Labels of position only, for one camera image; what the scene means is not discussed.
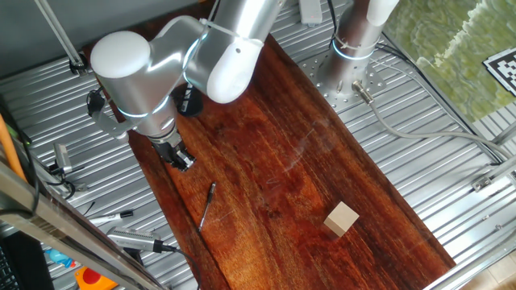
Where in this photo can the clear barrel black ballpoint pen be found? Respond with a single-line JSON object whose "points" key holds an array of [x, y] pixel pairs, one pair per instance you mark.
{"points": [[206, 207]]}

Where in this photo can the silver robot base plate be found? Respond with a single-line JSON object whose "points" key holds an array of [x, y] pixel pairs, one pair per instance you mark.
{"points": [[338, 104]]}

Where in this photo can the tan wooden block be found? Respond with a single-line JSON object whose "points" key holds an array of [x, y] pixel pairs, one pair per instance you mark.
{"points": [[340, 219]]}

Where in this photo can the metal clamp tool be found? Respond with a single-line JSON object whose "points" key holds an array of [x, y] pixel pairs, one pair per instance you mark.
{"points": [[62, 158]]}

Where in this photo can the aluminium profile bar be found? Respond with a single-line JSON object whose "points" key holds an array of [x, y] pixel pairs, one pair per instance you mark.
{"points": [[496, 173]]}

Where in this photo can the metal frame bar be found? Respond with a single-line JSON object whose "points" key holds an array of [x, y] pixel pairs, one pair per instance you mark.
{"points": [[48, 217]]}

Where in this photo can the orange pole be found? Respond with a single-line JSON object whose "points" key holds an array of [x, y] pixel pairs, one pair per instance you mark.
{"points": [[8, 149]]}

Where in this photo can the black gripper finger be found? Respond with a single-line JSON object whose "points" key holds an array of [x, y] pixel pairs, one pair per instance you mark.
{"points": [[186, 162], [172, 164]]}

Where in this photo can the black white fiducial tag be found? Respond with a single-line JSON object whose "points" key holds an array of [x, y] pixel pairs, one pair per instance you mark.
{"points": [[504, 70]]}

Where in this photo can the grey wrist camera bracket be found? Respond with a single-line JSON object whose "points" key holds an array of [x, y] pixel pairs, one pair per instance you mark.
{"points": [[111, 125]]}

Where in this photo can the metal stand pole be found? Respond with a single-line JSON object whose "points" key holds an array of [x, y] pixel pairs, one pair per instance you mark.
{"points": [[61, 35]]}

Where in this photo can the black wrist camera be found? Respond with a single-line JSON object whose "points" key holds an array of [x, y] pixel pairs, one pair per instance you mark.
{"points": [[95, 104]]}

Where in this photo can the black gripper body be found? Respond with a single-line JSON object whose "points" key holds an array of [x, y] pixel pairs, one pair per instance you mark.
{"points": [[167, 151]]}

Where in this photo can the glossy wooden board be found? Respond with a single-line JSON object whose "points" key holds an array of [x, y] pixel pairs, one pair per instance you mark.
{"points": [[282, 161]]}

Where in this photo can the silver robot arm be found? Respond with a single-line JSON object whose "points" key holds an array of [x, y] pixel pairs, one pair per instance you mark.
{"points": [[133, 80]]}

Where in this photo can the orange emergency stop box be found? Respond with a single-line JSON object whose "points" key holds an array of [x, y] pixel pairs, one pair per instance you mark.
{"points": [[90, 278]]}

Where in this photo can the white power strip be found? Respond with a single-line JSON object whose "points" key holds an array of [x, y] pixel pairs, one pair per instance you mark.
{"points": [[310, 12]]}

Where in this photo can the black camera stand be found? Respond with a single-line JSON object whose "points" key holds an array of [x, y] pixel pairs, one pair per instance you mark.
{"points": [[133, 254]]}

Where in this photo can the silver ribbed camera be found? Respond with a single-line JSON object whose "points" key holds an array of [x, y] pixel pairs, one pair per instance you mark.
{"points": [[129, 238]]}

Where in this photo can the black mesh pen holder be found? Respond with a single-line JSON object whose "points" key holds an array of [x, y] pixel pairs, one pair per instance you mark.
{"points": [[189, 108]]}

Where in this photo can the white marker with black cap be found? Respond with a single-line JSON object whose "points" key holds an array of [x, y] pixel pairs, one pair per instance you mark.
{"points": [[109, 218]]}

